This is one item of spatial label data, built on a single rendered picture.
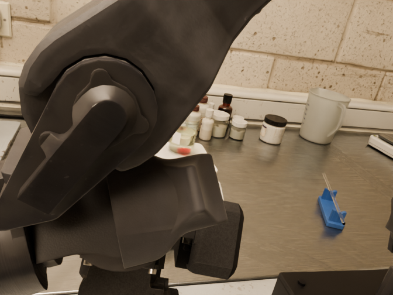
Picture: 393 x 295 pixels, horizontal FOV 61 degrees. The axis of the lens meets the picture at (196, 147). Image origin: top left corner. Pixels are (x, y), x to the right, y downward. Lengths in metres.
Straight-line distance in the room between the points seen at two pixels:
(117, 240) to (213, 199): 0.05
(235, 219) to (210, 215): 0.13
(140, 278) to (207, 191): 0.10
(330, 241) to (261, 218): 0.13
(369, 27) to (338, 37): 0.11
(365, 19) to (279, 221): 0.83
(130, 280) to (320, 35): 1.08
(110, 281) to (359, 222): 0.61
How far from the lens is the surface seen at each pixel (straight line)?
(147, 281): 0.24
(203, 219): 0.15
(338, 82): 1.31
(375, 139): 1.25
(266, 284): 0.54
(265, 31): 1.12
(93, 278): 0.24
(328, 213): 0.74
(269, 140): 1.01
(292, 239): 0.65
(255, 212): 0.68
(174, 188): 0.15
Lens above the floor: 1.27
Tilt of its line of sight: 25 degrees down
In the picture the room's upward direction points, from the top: 11 degrees clockwise
